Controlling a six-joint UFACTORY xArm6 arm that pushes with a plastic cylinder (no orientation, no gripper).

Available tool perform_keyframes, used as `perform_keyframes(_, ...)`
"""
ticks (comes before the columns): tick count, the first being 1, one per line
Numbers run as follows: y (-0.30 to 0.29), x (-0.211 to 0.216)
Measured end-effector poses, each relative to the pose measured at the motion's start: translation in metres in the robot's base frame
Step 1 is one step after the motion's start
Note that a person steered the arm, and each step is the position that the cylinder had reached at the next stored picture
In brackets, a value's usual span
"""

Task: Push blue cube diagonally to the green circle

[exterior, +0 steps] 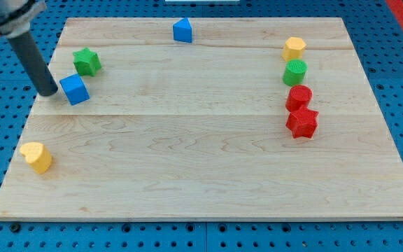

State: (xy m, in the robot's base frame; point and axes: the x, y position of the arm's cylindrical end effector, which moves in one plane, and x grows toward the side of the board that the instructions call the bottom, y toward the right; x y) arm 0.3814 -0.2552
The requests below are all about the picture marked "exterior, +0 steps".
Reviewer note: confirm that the blue cube block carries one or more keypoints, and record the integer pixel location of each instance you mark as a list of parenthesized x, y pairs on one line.
[(74, 89)]

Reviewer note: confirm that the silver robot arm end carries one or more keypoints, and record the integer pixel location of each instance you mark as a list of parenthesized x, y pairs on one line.
[(16, 15)]

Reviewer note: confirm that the light wooden board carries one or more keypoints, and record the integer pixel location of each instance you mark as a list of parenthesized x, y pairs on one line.
[(197, 131)]

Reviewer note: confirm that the blue triangle block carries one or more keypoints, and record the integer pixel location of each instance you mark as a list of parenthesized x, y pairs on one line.
[(182, 31)]

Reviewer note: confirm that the red star block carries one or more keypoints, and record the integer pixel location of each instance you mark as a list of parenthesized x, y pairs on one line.
[(302, 122)]

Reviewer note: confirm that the red cylinder block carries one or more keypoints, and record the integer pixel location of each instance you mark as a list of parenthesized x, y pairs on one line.
[(298, 96)]

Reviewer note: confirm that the green cylinder block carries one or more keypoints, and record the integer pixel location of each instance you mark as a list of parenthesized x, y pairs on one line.
[(294, 72)]

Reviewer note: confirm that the yellow hexagon block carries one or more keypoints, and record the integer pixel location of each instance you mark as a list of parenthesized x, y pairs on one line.
[(293, 49)]

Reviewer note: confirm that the green star block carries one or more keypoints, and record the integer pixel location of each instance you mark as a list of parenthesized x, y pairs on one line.
[(86, 62)]

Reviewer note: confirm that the yellow heart block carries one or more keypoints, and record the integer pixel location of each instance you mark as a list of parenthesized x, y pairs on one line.
[(37, 156)]

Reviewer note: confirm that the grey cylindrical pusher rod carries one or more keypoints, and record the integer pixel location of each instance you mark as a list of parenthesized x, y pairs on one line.
[(34, 64)]

